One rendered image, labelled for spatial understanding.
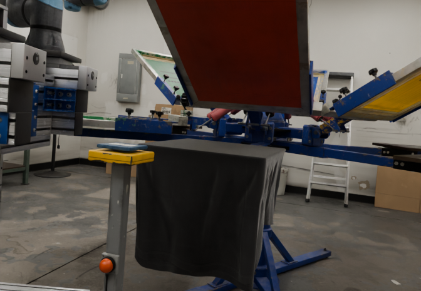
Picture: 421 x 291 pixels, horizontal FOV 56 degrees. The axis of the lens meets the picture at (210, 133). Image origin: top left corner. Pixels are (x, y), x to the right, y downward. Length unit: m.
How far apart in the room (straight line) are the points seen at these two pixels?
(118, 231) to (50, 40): 0.86
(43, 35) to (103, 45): 5.42
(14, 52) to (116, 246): 0.57
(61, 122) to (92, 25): 5.71
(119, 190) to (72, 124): 0.58
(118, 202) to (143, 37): 5.74
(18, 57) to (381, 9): 5.37
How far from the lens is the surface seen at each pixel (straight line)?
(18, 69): 1.15
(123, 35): 6.93
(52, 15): 1.71
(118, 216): 1.11
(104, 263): 1.13
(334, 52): 5.93
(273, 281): 2.50
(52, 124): 1.65
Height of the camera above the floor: 1.08
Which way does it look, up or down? 3 degrees down
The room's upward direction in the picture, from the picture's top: 5 degrees clockwise
